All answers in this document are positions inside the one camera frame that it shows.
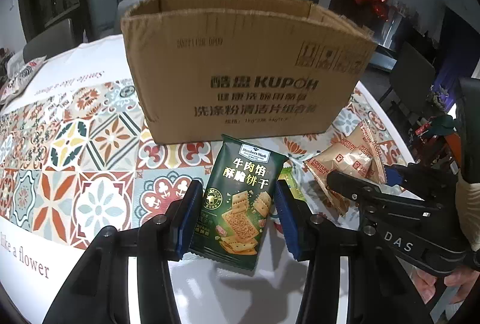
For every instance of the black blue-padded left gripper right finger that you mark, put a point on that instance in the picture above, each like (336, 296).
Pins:
(379, 289)

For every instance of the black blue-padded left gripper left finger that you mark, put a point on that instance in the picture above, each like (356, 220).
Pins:
(96, 290)

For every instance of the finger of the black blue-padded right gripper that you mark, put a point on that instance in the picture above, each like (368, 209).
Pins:
(352, 186)
(421, 180)

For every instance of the green beef cracker packet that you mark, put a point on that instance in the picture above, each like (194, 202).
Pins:
(236, 203)

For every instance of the beige biscuit packet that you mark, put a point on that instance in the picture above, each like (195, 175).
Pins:
(357, 155)

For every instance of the green yellow candy packet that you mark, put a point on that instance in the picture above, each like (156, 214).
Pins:
(286, 174)

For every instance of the dark side chair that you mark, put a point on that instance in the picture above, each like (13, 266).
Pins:
(411, 80)

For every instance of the patterned tile table mat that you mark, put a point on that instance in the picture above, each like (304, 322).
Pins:
(83, 159)

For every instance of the brown cardboard box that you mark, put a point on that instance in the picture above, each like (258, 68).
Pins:
(246, 68)

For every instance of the printed snack bag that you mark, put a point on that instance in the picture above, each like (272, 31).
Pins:
(16, 86)

